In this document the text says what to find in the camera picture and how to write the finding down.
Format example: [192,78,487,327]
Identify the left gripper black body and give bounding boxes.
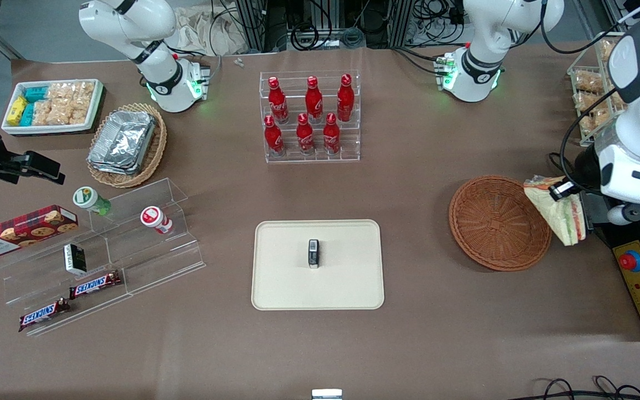
[576,146,602,193]

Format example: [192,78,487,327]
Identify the triangular sandwich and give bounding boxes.
[523,174,587,247]

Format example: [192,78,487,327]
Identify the round brown wicker basket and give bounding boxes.
[448,175,553,272]

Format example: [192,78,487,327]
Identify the white rectangular snack tray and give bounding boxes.
[1,79,104,136]

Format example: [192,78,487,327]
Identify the aluminium foil tray stack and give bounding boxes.
[87,110,157,176]

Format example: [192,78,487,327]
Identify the oval light wicker basket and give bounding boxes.
[86,102,168,189]

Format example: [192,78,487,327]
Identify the beige plastic tray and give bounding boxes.
[251,220,385,311]

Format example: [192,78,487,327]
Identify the black power box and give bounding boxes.
[583,192,613,230]

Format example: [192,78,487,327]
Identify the clear rice cracker pack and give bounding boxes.
[47,83,73,104]
[71,82,96,104]
[62,101,94,125]
[32,101,64,126]

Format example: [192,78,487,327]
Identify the green lidded yogurt cup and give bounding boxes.
[72,186,113,217]

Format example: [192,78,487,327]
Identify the yellow snack packet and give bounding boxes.
[7,96,28,126]

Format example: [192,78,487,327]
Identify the red tartan cookie box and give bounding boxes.
[0,204,79,260]

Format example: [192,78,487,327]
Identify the small black white box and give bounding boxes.
[63,243,88,277]

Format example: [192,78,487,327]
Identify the red lidded yogurt cup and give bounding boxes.
[140,206,174,235]

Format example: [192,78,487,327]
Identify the Snickers chocolate bar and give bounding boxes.
[18,298,71,333]
[69,270,123,301]

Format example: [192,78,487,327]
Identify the clear acrylic stepped stand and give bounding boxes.
[0,178,207,338]

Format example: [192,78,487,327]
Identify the crumpled beige cloth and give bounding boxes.
[174,6,246,57]

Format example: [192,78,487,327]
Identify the clear acrylic bottle rack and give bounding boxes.
[259,69,362,164]

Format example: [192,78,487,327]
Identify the red cola bottle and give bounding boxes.
[267,77,289,124]
[337,74,356,123]
[304,76,324,124]
[296,113,316,156]
[264,115,286,158]
[323,113,342,156]

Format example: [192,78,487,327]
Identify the black aluminium equipment rack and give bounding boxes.
[235,0,466,53]

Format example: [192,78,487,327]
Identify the white wire rack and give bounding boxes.
[567,32,632,149]

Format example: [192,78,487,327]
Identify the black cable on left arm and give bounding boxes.
[539,0,640,195]

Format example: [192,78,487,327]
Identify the black looped table cable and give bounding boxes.
[548,152,576,179]

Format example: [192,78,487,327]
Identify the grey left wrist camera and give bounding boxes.
[608,203,635,226]

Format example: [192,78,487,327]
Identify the black cables at table edge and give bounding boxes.
[512,376,640,400]

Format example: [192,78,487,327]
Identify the black coiled cable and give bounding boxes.
[290,23,321,52]

